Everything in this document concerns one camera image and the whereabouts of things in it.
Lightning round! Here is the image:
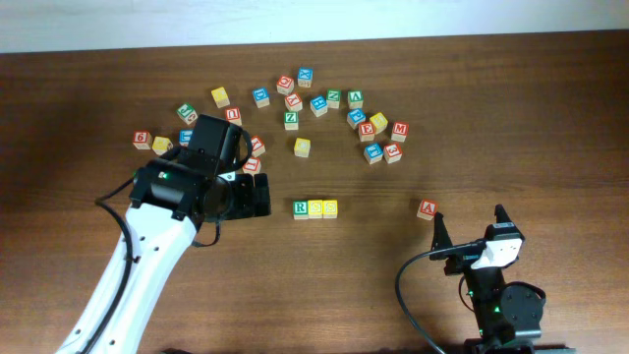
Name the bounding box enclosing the green R block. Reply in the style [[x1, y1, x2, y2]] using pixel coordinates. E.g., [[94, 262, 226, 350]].
[[293, 201, 309, 220]]

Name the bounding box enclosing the yellow S block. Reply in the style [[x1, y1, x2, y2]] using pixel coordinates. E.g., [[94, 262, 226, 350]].
[[308, 200, 323, 219], [322, 200, 338, 218]]

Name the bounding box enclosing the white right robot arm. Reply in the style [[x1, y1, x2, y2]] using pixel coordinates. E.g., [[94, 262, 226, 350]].
[[429, 205, 576, 354]]

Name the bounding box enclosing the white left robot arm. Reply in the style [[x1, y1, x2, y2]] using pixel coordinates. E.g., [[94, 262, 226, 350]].
[[59, 115, 271, 353]]

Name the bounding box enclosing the red A block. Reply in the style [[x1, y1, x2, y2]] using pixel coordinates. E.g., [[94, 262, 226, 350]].
[[417, 200, 438, 221]]

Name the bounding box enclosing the red K block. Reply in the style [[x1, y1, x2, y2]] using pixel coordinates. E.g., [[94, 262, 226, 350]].
[[251, 136, 266, 157]]

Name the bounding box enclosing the yellow block centre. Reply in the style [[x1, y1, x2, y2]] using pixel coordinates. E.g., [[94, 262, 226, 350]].
[[294, 138, 312, 157]]

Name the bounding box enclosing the red U block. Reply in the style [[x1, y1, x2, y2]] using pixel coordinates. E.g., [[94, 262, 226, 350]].
[[225, 107, 242, 126]]

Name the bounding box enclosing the green Z block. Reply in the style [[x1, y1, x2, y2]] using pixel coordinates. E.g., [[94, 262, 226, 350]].
[[283, 111, 299, 131]]

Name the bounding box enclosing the blue block left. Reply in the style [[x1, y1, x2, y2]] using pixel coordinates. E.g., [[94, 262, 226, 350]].
[[179, 130, 193, 147]]

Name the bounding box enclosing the red 3 block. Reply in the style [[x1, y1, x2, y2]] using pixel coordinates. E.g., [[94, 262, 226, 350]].
[[383, 143, 403, 163]]

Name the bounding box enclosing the blue D block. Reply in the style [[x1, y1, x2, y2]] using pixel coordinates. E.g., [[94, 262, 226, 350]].
[[253, 88, 270, 108]]

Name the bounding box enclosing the yellow block far left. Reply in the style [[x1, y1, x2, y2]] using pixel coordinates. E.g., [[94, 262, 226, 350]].
[[151, 136, 174, 155]]

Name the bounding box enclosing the red Y block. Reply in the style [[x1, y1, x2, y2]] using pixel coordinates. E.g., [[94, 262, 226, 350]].
[[284, 92, 303, 112]]

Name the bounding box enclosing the yellow block top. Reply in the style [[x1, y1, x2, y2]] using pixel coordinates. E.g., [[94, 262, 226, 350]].
[[210, 87, 230, 108]]

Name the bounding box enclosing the green J block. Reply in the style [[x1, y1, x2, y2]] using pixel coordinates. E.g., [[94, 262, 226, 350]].
[[176, 103, 199, 125]]

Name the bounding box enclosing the blue F block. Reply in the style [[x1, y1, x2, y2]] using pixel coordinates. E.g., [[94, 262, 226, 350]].
[[364, 143, 383, 164]]

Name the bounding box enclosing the blue H block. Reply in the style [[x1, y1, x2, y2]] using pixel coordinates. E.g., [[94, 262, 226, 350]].
[[310, 95, 328, 117]]

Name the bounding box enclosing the red M block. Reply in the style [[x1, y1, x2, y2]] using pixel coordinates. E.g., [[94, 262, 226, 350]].
[[391, 122, 409, 143]]

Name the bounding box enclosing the red C block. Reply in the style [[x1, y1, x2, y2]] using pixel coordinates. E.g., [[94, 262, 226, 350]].
[[276, 75, 295, 95]]

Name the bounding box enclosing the red 6 block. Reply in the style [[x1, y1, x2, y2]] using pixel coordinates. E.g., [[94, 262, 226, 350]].
[[133, 131, 152, 149]]

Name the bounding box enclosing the green N block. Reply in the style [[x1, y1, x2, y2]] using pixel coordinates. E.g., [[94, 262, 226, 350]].
[[325, 89, 342, 109]]

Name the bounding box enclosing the blue P block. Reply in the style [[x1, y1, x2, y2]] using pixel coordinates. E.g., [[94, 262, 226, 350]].
[[347, 108, 366, 130]]

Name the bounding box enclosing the red E block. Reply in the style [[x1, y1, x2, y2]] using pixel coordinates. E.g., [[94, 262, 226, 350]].
[[358, 121, 375, 142]]

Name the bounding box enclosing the blue X block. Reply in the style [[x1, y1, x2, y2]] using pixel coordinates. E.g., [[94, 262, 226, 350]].
[[297, 67, 314, 88]]

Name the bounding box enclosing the green V block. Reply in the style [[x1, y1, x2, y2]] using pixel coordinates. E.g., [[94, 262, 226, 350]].
[[347, 90, 365, 109]]

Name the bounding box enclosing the aluminium rail table edge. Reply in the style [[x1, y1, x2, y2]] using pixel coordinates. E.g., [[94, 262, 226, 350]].
[[461, 345, 577, 354]]

